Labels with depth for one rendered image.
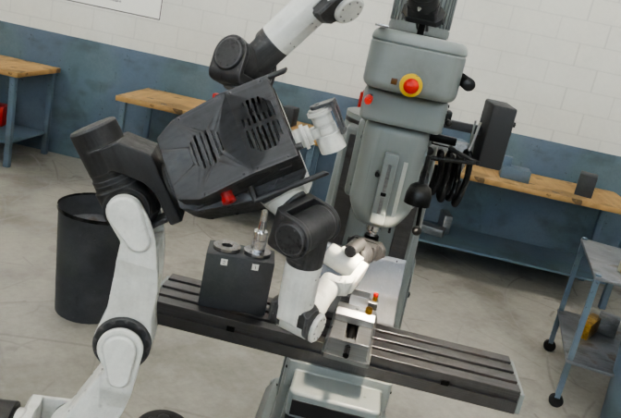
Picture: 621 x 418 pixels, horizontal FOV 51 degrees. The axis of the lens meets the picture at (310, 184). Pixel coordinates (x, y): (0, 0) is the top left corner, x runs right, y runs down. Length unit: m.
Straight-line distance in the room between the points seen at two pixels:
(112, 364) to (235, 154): 0.63
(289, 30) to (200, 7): 4.87
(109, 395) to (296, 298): 0.55
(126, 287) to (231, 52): 0.62
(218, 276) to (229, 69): 0.78
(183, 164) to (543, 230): 5.39
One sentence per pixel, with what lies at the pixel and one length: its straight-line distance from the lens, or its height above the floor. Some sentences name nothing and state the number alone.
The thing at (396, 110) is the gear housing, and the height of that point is 1.68.
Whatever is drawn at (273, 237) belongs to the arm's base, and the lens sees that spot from 1.49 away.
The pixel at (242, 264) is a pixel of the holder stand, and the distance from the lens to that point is 2.09.
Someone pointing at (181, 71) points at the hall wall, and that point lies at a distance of 6.50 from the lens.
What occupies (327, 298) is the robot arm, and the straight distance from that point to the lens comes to 1.75.
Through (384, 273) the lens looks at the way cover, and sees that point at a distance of 2.46.
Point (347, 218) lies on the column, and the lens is 2.44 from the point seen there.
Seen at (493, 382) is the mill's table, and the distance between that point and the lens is 2.17.
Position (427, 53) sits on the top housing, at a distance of 1.75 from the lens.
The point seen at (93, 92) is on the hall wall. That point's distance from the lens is 6.86.
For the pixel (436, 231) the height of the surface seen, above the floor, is 0.28.
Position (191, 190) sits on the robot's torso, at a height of 1.47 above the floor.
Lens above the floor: 1.89
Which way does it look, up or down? 15 degrees down
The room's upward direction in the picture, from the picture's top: 12 degrees clockwise
